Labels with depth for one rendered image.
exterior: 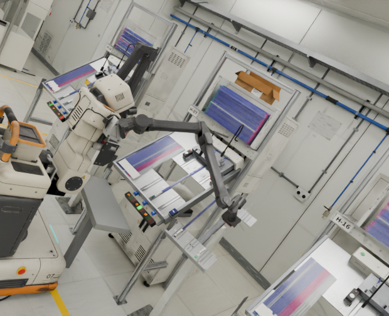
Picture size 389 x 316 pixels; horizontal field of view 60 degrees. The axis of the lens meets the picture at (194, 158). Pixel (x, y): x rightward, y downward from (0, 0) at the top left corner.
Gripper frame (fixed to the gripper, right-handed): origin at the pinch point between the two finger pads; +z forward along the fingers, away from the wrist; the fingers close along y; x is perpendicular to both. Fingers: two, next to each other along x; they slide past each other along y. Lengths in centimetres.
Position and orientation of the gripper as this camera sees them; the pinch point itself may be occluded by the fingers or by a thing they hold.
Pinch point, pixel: (229, 225)
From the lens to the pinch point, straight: 207.4
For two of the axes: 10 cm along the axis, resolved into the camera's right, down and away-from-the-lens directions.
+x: -7.2, 5.5, -4.4
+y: -7.0, -5.6, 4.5
